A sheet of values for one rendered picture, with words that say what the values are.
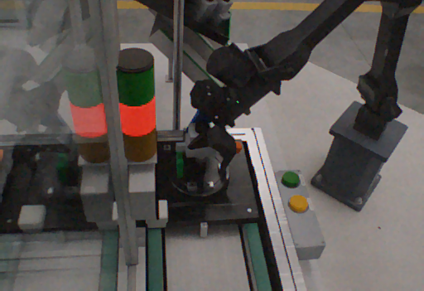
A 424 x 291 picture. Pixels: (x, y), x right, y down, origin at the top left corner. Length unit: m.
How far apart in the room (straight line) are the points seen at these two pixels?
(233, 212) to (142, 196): 0.35
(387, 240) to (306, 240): 0.26
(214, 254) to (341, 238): 0.33
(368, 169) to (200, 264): 0.45
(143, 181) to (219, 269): 0.35
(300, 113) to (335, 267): 0.53
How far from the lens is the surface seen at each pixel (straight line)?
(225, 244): 0.92
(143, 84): 0.50
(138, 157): 0.58
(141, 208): 0.61
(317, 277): 0.99
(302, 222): 0.93
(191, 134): 0.83
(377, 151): 0.99
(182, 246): 0.91
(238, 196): 0.93
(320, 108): 1.39
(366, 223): 1.11
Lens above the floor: 1.69
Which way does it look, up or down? 43 degrees down
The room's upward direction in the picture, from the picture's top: 5 degrees clockwise
